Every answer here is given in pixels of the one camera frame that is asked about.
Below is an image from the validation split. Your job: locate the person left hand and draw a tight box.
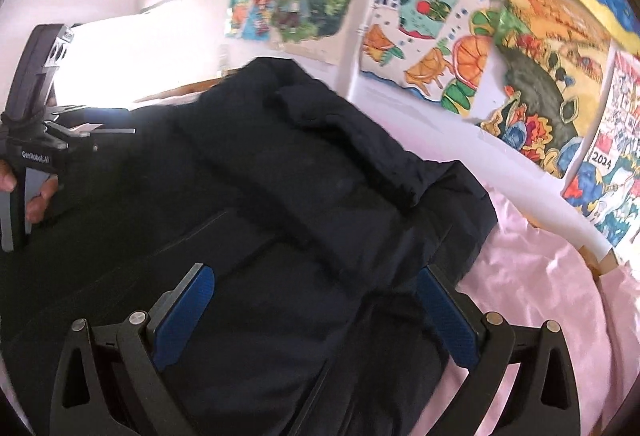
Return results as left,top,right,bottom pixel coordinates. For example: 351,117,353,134
0,160,58,224

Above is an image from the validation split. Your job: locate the yellow landscape drawing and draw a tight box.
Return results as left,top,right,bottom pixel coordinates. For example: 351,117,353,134
480,0,611,178

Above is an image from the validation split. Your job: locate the pink bed sheet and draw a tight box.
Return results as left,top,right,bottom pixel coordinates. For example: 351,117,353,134
0,85,640,436

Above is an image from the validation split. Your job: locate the bright window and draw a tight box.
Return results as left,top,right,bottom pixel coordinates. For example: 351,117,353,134
53,0,227,107

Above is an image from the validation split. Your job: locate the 2024 new year drawing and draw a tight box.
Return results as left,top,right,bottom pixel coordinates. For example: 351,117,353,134
563,52,639,247

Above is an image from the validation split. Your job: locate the black puffer jacket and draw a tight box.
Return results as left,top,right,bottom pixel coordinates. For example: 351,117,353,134
1,57,497,435

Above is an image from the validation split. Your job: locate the orange fruit drawing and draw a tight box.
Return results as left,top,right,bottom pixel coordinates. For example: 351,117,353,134
359,0,501,118

